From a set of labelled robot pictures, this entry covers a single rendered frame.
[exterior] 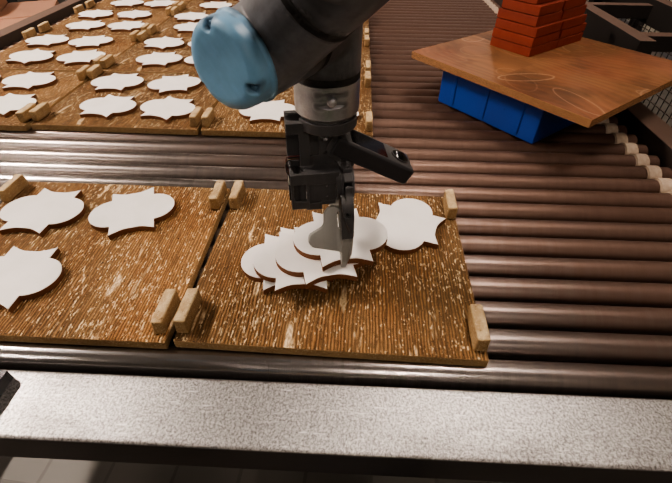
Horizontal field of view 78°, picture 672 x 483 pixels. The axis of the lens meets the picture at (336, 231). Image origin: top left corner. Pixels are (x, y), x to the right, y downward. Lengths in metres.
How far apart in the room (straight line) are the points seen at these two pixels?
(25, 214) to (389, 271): 0.64
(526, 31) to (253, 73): 1.00
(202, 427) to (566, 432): 0.42
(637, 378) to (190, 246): 0.66
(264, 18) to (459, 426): 0.47
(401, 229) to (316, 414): 0.33
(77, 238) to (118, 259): 0.10
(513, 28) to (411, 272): 0.82
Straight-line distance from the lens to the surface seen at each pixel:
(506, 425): 0.57
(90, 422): 0.60
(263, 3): 0.34
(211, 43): 0.36
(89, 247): 0.79
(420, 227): 0.72
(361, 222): 0.64
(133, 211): 0.81
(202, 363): 0.59
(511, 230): 0.81
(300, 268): 0.59
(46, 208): 0.90
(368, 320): 0.58
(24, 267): 0.78
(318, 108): 0.47
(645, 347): 0.72
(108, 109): 1.22
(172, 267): 0.69
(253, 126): 1.05
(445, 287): 0.64
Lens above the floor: 1.40
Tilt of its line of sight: 41 degrees down
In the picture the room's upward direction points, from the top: 1 degrees clockwise
